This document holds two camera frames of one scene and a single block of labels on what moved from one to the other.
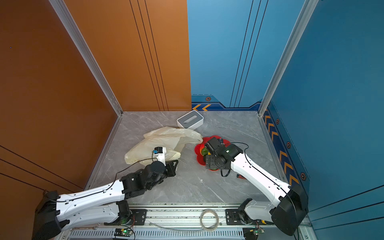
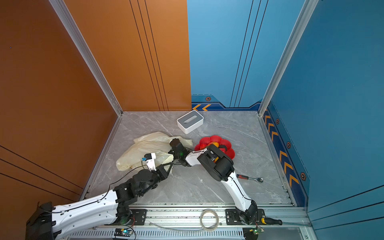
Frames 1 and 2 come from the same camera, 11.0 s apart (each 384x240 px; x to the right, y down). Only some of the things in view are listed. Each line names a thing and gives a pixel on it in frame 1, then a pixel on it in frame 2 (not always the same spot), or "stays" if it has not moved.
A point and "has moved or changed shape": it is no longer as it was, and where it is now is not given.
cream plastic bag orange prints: x=172 y=138 has moved or changed shape
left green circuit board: x=123 y=232 stays
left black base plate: x=138 y=217 stays
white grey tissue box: x=191 y=120 stays
